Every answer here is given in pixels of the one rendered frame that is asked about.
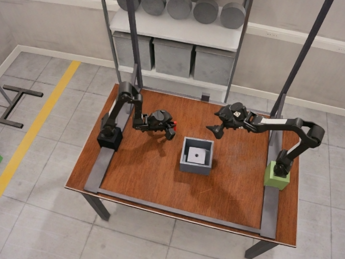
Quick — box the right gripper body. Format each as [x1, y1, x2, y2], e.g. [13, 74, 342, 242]
[154, 123, 176, 141]

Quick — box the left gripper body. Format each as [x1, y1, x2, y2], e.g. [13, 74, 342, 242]
[212, 104, 237, 140]

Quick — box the white square plate with hole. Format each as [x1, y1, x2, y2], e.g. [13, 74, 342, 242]
[187, 147, 206, 165]

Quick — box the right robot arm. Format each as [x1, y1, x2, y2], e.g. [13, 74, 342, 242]
[100, 81, 173, 139]

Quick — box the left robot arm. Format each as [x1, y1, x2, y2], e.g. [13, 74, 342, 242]
[218, 102, 325, 179]

